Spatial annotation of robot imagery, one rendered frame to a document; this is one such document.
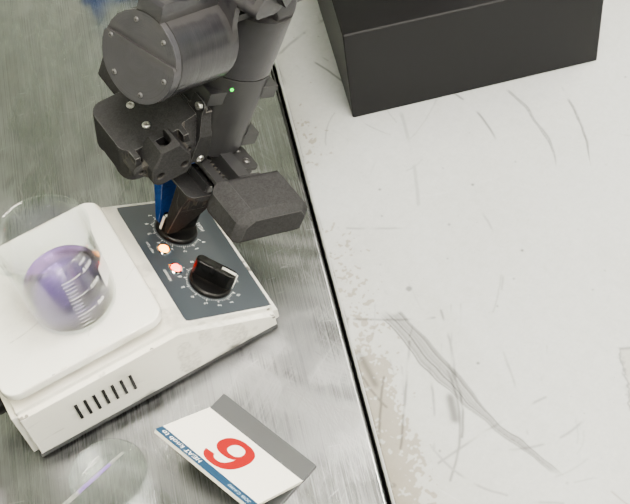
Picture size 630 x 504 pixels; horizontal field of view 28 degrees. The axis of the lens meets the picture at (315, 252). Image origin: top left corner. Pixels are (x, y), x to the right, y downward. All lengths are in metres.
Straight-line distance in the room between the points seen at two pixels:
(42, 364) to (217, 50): 0.25
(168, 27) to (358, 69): 0.29
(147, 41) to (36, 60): 0.41
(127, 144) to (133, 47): 0.09
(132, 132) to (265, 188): 0.09
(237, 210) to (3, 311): 0.19
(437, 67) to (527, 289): 0.20
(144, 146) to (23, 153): 0.29
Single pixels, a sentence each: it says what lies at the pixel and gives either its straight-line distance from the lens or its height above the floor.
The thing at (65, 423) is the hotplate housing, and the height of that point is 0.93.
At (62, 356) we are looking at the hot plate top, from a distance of 0.86.
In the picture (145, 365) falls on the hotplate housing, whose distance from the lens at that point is 0.88.
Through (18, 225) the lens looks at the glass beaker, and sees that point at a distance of 0.84.
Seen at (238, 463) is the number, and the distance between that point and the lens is 0.87.
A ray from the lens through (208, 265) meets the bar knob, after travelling 0.90.
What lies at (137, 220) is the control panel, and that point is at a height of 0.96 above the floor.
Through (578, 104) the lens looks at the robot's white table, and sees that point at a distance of 1.05.
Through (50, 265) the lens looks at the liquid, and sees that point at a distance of 0.87.
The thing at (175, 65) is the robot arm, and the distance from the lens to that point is 0.74.
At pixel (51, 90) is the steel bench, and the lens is 1.13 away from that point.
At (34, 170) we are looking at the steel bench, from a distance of 1.07.
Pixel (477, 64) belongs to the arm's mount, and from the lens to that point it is 1.04.
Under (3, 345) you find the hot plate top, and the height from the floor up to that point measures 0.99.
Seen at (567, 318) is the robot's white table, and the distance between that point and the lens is 0.93.
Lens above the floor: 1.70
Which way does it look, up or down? 56 degrees down
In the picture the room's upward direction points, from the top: 11 degrees counter-clockwise
